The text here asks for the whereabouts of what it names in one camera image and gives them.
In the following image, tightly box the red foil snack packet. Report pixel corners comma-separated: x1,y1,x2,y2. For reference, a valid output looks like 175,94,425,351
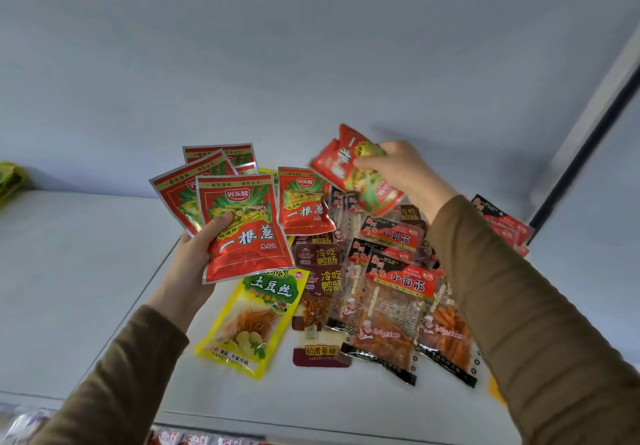
277,166,337,236
182,143,257,169
309,123,405,219
149,149,239,238
196,174,296,286

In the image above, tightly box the white purple snack packet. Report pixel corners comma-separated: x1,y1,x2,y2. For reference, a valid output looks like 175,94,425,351
2,408,53,445

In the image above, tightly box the person's right hand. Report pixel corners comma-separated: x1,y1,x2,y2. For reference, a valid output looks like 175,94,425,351
353,140,460,224

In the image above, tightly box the row of white red snacks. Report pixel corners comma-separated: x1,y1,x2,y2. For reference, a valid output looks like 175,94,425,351
147,428,266,445

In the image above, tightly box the person's right forearm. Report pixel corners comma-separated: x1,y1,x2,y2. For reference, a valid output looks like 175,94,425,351
427,194,640,445

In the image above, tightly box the person's left hand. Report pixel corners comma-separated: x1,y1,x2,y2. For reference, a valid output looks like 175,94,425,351
148,211,235,334

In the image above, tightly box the yellow green snack packet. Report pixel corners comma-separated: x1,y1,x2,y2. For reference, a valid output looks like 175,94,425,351
0,161,29,209
193,268,311,382

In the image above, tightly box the orange clear snack packet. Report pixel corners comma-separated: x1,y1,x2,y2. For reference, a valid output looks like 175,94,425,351
488,373,507,406

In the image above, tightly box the person's left forearm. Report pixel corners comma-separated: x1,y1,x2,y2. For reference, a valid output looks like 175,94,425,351
29,304,190,445

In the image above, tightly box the pile of black red snacks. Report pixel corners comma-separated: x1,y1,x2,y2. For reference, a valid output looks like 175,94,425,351
327,187,536,390

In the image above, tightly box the white metal shelf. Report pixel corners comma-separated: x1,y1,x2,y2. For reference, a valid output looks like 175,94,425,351
0,0,640,445

